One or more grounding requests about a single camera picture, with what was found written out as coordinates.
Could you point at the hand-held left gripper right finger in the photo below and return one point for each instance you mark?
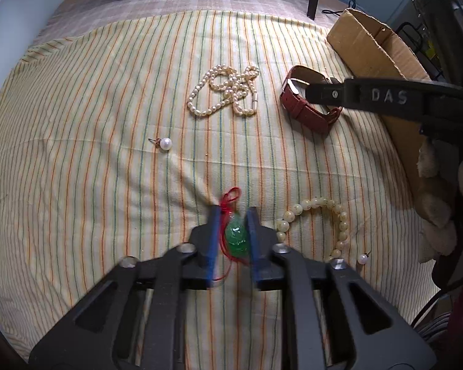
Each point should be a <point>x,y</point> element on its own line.
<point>254,246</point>

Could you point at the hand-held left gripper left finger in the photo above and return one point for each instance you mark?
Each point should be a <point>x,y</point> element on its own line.
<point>214,239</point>

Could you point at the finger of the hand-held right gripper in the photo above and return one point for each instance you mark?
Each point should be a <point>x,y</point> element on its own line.
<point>370,96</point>

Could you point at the red leather wristwatch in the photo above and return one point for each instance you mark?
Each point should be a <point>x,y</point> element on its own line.
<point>304,104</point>

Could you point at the person's right hand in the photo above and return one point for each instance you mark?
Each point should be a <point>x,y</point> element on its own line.
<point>434,208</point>

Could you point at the brown cardboard box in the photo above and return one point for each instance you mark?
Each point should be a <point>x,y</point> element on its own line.
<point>374,46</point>

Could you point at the pearl stud earring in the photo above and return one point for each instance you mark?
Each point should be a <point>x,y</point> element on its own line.
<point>165,143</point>
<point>363,259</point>

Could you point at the pink checked blanket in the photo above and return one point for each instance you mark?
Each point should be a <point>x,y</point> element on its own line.
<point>274,2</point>

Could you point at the striped yellow cloth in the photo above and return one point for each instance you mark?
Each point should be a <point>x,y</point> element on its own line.
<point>100,162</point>

